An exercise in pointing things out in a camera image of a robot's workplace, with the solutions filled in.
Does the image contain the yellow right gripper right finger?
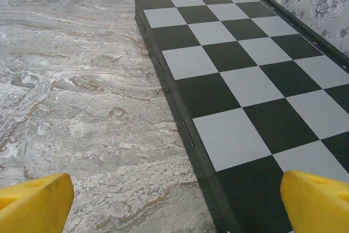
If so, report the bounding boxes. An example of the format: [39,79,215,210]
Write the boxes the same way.
[280,170,349,233]

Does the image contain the black and white chessboard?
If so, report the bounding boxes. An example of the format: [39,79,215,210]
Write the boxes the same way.
[133,0,349,233]

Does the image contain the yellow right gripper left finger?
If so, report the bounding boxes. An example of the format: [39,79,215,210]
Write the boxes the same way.
[0,173,75,233]

